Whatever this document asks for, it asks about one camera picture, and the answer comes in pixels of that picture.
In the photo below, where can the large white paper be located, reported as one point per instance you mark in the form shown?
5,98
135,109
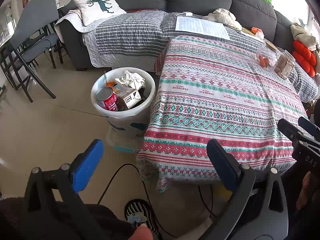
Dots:
130,80

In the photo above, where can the wooden jar lid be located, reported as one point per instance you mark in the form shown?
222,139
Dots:
273,47

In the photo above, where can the cream fluffy plush cloth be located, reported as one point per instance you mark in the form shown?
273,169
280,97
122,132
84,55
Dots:
225,17

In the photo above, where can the grey striped quilt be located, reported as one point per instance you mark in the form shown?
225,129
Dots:
125,35

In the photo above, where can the person's right hand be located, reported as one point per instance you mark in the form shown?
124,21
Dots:
303,192

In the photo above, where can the white quilted blanket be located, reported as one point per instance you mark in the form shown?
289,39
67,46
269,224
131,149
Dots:
70,20

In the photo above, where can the beige folded blanket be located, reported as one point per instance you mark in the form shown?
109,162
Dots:
303,36

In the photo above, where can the orange tangerine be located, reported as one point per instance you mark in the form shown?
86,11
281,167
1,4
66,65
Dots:
261,60
266,63

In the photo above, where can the clear glass jar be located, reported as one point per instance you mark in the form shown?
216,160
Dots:
268,57

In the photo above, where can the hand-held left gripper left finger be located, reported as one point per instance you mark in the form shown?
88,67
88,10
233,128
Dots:
87,166

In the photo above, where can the white power adapter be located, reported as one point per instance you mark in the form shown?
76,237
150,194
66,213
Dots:
186,13

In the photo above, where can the white printed paper sheets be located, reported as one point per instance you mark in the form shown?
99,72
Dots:
202,27

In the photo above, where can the red metal can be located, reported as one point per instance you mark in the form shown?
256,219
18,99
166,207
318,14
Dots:
107,100

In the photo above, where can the yellow edged book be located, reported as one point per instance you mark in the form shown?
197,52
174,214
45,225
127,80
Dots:
250,33

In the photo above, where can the clear jar of nuts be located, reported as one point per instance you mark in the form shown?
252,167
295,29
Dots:
285,65

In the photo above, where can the person's left forearm dark sleeve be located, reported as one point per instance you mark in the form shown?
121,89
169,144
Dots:
10,217

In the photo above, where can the white deer print pillow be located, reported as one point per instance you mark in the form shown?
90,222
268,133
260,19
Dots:
97,10

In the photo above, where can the white plastic trash bin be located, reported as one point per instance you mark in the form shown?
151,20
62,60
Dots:
125,120

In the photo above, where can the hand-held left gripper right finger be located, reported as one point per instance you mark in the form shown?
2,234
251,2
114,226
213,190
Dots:
222,166

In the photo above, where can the grey folding chair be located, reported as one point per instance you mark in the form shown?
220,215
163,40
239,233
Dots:
32,17

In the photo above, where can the person's left hand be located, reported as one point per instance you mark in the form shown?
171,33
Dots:
142,233

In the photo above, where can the orange cushion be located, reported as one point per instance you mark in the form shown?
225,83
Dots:
303,57

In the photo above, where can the clear plastic bottle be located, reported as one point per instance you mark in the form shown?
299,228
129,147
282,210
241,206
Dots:
57,1

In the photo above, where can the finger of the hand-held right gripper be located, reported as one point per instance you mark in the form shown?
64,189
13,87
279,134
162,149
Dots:
308,127
290,130

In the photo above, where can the black white striped slipper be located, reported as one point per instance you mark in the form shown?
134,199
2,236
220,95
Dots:
137,210

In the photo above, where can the orange gold foil wrapper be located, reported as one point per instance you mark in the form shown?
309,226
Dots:
112,86

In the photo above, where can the pale blue milk carton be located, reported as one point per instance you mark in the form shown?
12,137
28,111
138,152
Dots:
128,100

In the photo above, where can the patterned red green tablecloth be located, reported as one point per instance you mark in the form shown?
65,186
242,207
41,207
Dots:
212,100

